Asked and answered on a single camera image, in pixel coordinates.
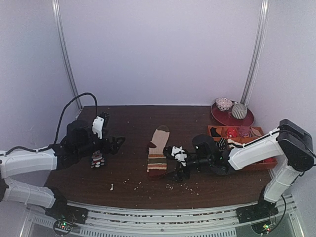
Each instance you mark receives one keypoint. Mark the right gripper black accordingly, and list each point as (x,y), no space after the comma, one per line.
(178,164)

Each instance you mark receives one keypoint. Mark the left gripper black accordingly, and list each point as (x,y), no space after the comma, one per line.
(114,148)

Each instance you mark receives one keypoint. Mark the cream striped knitted sock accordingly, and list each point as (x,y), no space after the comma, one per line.
(156,161)

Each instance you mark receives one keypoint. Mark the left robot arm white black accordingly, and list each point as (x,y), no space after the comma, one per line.
(81,140)

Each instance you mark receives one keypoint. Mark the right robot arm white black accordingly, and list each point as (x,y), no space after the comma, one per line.
(287,140)

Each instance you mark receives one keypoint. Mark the dark teal patterned sock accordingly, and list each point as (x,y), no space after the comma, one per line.
(97,160)

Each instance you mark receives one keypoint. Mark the black sock in tray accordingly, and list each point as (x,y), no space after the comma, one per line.
(215,131)

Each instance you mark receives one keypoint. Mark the wooden compartment tray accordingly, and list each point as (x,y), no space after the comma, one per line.
(251,150)

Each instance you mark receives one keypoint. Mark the red sock in tray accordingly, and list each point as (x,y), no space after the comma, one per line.
(231,133)

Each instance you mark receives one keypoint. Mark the white dotted bowl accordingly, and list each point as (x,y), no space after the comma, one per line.
(223,104)

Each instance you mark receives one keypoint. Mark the grey striped cup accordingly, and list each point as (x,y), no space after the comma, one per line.
(239,111)

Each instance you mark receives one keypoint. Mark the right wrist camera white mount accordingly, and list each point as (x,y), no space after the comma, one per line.
(179,155)

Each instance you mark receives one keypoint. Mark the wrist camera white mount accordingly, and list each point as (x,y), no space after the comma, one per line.
(97,127)
(179,155)

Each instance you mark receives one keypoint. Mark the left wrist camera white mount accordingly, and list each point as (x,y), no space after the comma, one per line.
(97,127)

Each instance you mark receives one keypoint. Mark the aluminium front rail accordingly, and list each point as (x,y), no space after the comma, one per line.
(103,221)

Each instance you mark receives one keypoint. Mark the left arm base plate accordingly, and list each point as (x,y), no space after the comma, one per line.
(69,214)

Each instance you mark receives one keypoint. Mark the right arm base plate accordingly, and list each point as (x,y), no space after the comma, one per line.
(255,212)

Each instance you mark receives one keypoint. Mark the left aluminium frame post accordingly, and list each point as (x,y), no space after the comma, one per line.
(66,60)

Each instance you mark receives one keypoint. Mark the aluminium frame post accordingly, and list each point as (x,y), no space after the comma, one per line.
(258,47)
(66,60)

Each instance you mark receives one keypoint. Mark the right aluminium frame post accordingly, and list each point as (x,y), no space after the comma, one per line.
(258,47)

